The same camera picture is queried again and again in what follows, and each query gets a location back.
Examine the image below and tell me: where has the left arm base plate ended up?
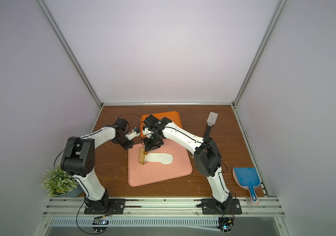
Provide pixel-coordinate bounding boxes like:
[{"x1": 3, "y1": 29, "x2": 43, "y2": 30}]
[{"x1": 84, "y1": 198, "x2": 126, "y2": 216}]

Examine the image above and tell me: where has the small green potted plant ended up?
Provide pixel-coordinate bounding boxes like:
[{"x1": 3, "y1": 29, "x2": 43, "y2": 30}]
[{"x1": 40, "y1": 166, "x2": 83, "y2": 197}]

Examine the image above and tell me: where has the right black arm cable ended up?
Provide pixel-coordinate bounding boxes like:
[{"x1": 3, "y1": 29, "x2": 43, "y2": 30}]
[{"x1": 209, "y1": 147, "x2": 229, "y2": 175}]

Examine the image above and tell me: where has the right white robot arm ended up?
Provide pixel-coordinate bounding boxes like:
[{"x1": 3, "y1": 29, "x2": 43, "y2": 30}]
[{"x1": 142, "y1": 115, "x2": 233, "y2": 210}]

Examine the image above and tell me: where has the black handled metal spatula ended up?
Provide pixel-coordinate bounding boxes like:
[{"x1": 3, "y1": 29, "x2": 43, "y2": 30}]
[{"x1": 203, "y1": 112, "x2": 218, "y2": 138}]

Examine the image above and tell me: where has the pink silicone mat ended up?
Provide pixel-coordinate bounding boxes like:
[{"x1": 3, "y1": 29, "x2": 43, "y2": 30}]
[{"x1": 128, "y1": 139, "x2": 193, "y2": 187}]

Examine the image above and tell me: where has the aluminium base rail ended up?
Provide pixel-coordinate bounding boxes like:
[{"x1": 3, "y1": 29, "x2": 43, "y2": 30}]
[{"x1": 43, "y1": 197, "x2": 285, "y2": 228}]

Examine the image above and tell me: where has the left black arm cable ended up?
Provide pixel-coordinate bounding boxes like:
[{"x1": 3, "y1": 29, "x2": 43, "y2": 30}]
[{"x1": 117, "y1": 113, "x2": 144, "y2": 127}]

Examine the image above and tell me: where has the white dough lump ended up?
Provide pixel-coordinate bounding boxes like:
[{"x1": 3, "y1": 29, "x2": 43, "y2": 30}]
[{"x1": 145, "y1": 152, "x2": 174, "y2": 165}]

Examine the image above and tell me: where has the blue dustpan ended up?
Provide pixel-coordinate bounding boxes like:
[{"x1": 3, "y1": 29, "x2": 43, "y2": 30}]
[{"x1": 233, "y1": 167, "x2": 261, "y2": 205}]

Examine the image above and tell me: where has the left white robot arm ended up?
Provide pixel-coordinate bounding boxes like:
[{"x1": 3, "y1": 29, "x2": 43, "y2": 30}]
[{"x1": 60, "y1": 118, "x2": 140, "y2": 213}]

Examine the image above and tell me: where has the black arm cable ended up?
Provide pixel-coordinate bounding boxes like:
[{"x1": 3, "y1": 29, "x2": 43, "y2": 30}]
[
  {"x1": 209, "y1": 147, "x2": 229, "y2": 175},
  {"x1": 117, "y1": 113, "x2": 144, "y2": 127}
]

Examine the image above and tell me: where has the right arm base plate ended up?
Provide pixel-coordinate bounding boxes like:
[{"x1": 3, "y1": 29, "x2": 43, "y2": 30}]
[{"x1": 196, "y1": 198, "x2": 242, "y2": 215}]

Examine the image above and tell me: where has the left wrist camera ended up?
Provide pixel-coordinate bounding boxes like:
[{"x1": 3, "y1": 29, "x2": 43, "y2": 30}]
[{"x1": 125, "y1": 127, "x2": 140, "y2": 140}]

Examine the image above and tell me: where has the wooden rolling pin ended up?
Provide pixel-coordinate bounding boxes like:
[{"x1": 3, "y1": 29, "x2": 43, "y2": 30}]
[{"x1": 139, "y1": 147, "x2": 149, "y2": 165}]

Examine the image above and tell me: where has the orange plastic tray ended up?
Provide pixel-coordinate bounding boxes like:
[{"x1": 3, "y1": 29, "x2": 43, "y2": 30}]
[{"x1": 140, "y1": 111, "x2": 182, "y2": 139}]

